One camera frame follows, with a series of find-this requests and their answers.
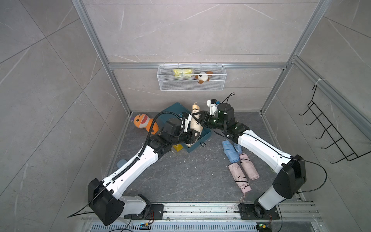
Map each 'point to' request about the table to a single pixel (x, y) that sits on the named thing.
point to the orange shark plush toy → (143, 121)
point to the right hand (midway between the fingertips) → (193, 116)
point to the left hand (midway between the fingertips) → (198, 131)
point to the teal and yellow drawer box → (174, 111)
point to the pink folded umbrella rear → (251, 170)
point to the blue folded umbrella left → (230, 152)
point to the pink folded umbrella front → (240, 177)
